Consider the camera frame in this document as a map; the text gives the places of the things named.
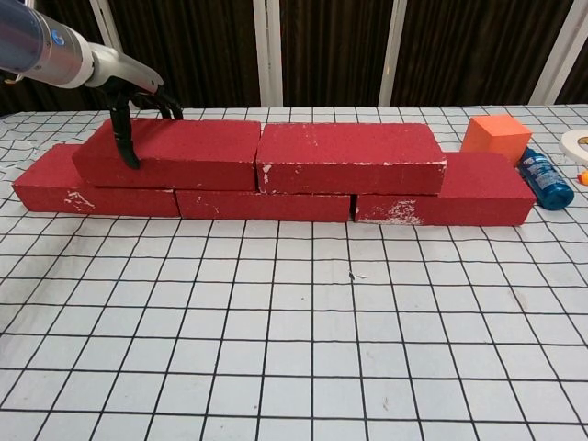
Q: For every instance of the white black grid tablecloth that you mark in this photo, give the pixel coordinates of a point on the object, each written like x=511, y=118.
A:
x=321, y=344

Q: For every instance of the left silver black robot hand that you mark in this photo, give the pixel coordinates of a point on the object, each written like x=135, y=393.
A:
x=124, y=71

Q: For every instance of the white table leg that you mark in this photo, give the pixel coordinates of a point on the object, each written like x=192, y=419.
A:
x=267, y=55

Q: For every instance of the orange foam cube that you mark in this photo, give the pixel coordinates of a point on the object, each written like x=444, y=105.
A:
x=491, y=138

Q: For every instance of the red brick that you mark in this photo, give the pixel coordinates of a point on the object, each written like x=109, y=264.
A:
x=193, y=147
x=41, y=188
x=349, y=147
x=262, y=206
x=482, y=184

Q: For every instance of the dark brown curtain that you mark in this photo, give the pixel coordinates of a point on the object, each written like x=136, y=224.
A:
x=206, y=46

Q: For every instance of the small orange object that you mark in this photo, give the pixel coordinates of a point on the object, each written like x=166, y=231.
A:
x=584, y=177

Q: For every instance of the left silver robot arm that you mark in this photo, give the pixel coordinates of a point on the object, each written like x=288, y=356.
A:
x=41, y=41

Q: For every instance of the blue plastic bottle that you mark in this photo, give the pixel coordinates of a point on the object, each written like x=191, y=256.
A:
x=546, y=184

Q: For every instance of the white tape roll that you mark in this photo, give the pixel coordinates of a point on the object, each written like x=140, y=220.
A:
x=571, y=141

